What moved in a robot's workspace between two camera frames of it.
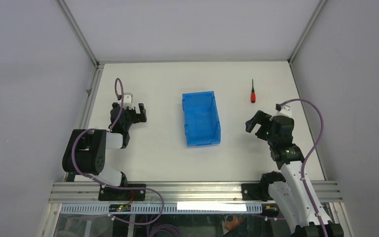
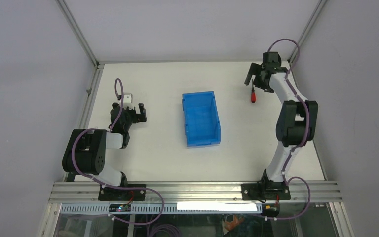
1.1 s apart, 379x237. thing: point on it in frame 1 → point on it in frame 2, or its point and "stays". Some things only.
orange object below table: [230, 226] stays
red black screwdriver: [253, 97] stays
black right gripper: [260, 117] → [254, 69]
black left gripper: [137, 117] stays
